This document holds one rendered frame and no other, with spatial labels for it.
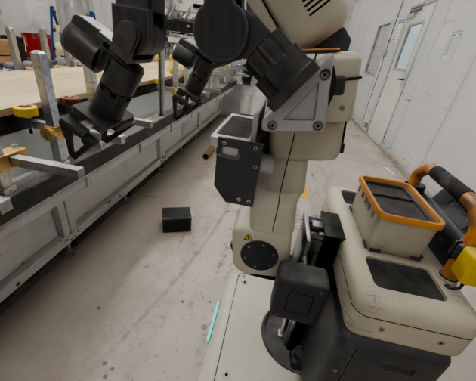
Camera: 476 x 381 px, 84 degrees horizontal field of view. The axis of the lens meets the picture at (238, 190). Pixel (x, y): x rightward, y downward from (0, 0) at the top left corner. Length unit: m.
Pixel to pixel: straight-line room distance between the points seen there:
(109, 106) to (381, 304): 0.64
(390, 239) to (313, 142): 0.30
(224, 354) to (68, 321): 0.82
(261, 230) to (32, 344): 1.18
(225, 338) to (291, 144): 0.76
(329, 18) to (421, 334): 0.64
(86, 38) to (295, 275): 0.63
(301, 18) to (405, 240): 0.54
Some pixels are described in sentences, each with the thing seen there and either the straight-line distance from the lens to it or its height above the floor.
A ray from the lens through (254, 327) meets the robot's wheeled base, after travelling 1.15.
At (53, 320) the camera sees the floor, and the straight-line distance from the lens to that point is 1.62.
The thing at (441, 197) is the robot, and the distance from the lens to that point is 0.98.
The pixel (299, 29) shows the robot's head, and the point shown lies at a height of 1.26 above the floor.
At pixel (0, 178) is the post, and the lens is 1.13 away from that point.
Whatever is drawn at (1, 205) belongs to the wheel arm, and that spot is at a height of 0.84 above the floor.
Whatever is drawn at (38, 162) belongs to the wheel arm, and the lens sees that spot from 1.06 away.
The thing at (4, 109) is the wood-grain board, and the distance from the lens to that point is 1.40.
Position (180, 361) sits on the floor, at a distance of 1.39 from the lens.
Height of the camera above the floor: 1.22
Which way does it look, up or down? 28 degrees down
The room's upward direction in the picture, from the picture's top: 8 degrees clockwise
